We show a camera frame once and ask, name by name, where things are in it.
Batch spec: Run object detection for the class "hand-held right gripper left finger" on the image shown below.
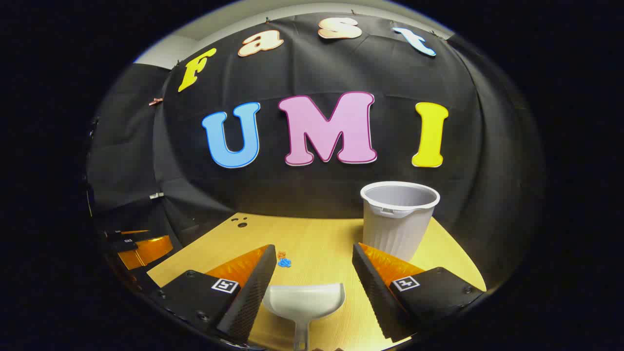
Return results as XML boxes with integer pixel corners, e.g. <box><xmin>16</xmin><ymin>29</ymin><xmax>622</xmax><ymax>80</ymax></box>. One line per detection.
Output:
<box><xmin>148</xmin><ymin>244</ymin><xmax>277</xmax><ymax>343</ymax></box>

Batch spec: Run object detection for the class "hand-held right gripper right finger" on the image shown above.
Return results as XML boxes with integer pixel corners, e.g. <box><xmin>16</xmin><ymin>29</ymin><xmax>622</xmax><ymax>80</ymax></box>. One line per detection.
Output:
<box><xmin>351</xmin><ymin>242</ymin><xmax>487</xmax><ymax>343</ymax></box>

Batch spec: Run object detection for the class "white plastic dustpan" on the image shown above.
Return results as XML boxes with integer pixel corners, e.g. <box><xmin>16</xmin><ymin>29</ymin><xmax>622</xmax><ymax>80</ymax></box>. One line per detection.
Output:
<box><xmin>262</xmin><ymin>283</ymin><xmax>347</xmax><ymax>351</ymax></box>

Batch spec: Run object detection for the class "white ribbed garbage bin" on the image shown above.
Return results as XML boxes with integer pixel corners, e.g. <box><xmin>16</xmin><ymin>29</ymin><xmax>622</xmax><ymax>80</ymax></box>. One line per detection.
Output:
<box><xmin>360</xmin><ymin>181</ymin><xmax>441</xmax><ymax>262</ymax></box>

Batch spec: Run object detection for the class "wooden desktop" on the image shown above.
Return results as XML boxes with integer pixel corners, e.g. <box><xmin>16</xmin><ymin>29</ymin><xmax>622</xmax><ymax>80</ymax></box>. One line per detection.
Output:
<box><xmin>146</xmin><ymin>212</ymin><xmax>487</xmax><ymax>351</ymax></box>

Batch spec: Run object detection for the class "black backdrop cloth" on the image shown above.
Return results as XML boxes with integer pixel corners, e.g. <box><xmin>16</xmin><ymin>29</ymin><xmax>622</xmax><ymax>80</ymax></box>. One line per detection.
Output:
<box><xmin>87</xmin><ymin>12</ymin><xmax>544</xmax><ymax>293</ymax></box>

